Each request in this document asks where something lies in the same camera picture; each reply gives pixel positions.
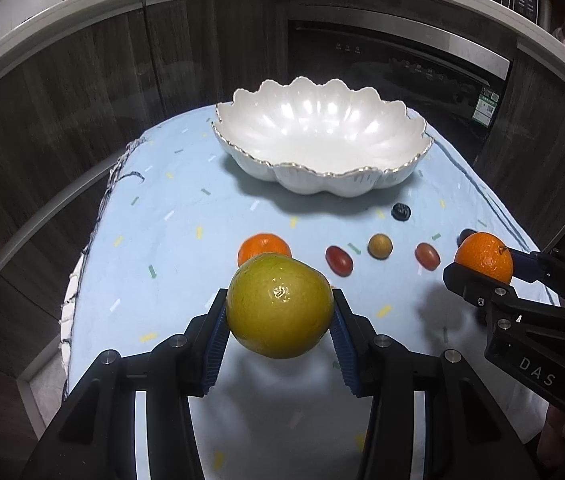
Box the large orange mandarin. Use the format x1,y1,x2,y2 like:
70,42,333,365
455,232,513,284

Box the green round fruit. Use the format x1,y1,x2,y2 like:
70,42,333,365
226,252,334,360

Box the tan longan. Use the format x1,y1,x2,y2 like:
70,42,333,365
367,233,394,260

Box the small orange mandarin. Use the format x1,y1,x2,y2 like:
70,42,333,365
237,233,292,266

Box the dark plum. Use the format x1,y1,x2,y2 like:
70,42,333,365
457,229,476,247

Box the right human hand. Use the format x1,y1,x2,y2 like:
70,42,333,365
537,405,565,469

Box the light blue confetti cloth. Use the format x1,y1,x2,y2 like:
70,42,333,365
62,107,547,479

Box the dark blueberry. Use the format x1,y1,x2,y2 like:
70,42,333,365
391,203,411,222

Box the black built-in dishwasher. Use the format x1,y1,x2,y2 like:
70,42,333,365
288,4,510,162

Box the white scalloped ceramic bowl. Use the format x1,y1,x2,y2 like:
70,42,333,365
212,77,433,198

